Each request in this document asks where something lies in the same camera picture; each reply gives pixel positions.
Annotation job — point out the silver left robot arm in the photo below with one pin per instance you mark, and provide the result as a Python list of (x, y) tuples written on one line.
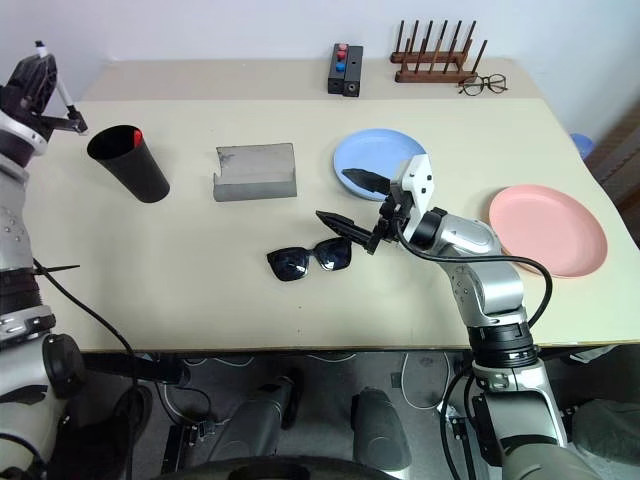
[(12, 230)]

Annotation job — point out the black box with coloured buttons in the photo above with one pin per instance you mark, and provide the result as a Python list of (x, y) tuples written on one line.
[(338, 70)]

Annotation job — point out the blue plate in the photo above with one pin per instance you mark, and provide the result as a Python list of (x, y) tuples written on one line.
[(372, 150)]

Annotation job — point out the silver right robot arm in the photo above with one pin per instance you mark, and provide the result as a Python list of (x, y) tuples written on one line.
[(475, 240)]

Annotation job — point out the black power strip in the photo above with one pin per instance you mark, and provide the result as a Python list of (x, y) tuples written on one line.
[(182, 447)]

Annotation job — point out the dark-framed clear eyeglasses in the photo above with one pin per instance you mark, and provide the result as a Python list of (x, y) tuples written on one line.
[(482, 84)]

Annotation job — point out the pink plate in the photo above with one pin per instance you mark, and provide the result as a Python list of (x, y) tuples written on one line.
[(547, 230)]

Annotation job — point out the black cup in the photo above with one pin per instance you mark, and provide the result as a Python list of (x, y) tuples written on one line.
[(135, 170)]

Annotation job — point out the white marker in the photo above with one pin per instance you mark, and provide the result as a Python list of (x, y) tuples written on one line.
[(63, 92)]

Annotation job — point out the wooden peg rack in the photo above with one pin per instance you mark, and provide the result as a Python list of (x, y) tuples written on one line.
[(430, 72)]

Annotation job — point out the plain black box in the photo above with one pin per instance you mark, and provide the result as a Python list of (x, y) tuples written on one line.
[(354, 72)]

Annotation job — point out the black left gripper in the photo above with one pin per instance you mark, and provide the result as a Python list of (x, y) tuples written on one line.
[(30, 85)]

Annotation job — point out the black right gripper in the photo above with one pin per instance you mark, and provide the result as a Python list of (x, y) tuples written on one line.
[(395, 215)]

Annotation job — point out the red marker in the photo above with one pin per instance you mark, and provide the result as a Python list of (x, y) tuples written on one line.
[(137, 138)]

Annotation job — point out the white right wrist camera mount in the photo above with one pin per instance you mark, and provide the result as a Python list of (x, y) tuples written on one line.
[(419, 177)]

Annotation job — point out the dark rounded robot leg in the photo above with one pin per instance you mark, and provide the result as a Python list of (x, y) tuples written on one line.
[(260, 425), (380, 430)]

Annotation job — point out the grey glasses case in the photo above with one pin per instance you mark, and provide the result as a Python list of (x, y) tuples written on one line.
[(255, 172)]

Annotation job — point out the black sunglasses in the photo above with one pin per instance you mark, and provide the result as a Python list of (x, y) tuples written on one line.
[(295, 262)]

